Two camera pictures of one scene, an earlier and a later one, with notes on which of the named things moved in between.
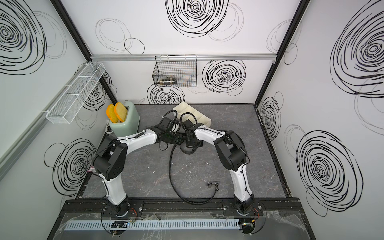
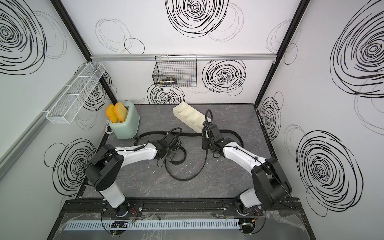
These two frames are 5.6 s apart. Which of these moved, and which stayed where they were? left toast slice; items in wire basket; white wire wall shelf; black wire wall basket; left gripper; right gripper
Moved: left gripper; right gripper
Stayed: white wire wall shelf; black wire wall basket; items in wire basket; left toast slice
